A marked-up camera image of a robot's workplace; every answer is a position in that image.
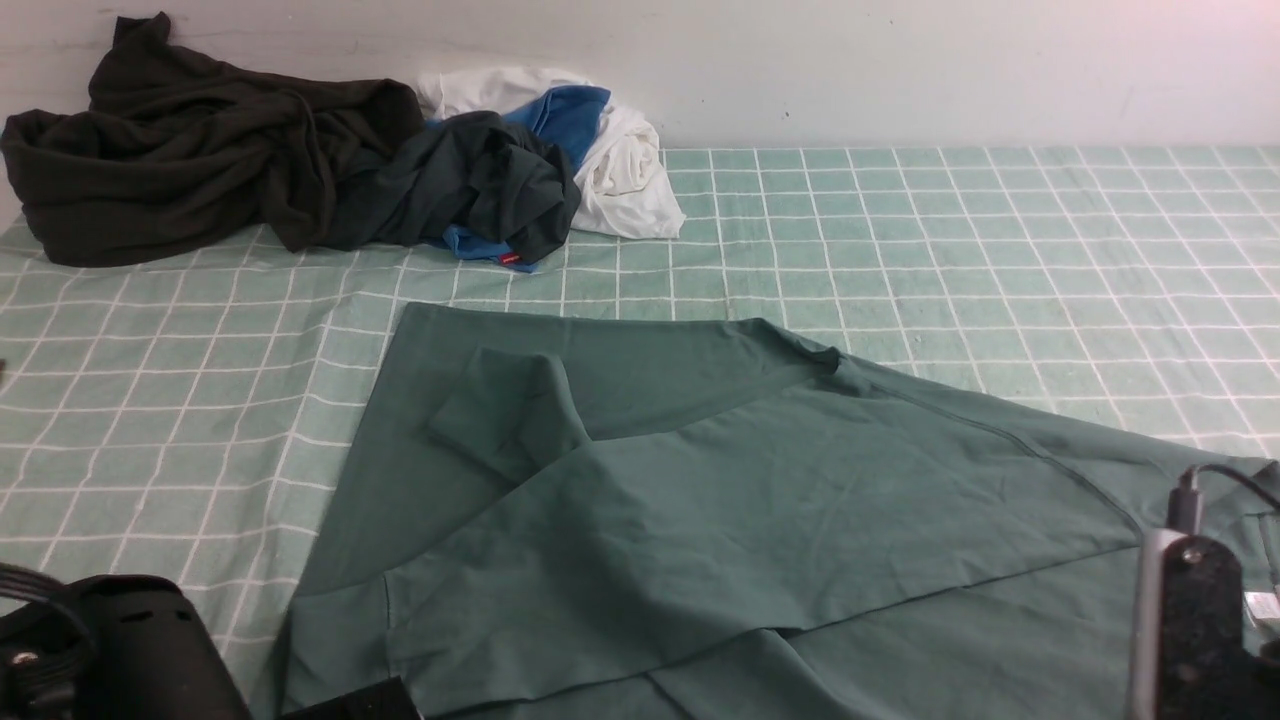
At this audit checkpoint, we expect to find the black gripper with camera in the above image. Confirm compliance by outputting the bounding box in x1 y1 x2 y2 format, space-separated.
0 562 421 720

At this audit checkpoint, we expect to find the green checkered tablecloth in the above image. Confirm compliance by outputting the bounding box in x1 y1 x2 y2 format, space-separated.
1 146 1277 682

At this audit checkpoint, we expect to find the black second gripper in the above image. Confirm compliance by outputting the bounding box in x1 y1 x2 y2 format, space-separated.
1128 465 1279 719

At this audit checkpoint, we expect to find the white crumpled garment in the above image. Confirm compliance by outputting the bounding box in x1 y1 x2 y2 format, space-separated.
417 67 686 240

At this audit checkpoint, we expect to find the blue crumpled garment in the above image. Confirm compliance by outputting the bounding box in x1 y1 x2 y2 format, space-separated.
426 85 611 273

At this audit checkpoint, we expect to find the dark brown crumpled garment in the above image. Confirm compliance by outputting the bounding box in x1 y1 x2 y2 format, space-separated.
3 13 424 268

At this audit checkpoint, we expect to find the green long-sleeve top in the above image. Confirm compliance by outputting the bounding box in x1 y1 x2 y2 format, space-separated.
255 304 1277 719

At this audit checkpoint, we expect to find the dark green crumpled garment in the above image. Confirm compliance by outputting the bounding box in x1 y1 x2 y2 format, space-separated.
317 111 581 263

